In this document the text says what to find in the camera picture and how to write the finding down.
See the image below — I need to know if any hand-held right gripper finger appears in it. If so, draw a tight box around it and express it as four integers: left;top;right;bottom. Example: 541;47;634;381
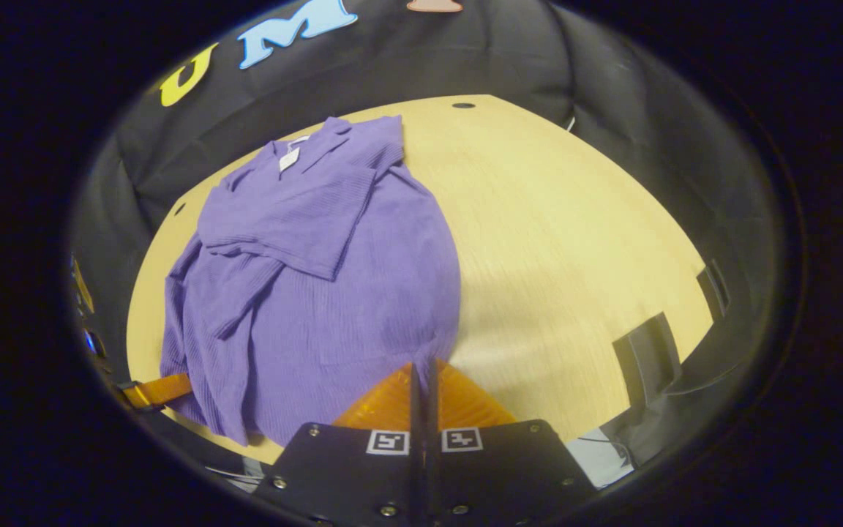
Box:
425;357;599;527
253;362;427;527

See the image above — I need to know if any black backdrop cloth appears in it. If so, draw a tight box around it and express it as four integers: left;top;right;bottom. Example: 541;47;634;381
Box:
70;0;788;469

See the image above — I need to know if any black chair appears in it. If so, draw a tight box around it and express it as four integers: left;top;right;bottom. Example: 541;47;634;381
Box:
612;258;731;411

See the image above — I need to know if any purple knit garment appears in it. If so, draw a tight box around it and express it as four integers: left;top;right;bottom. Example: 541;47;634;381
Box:
160;115;462;447

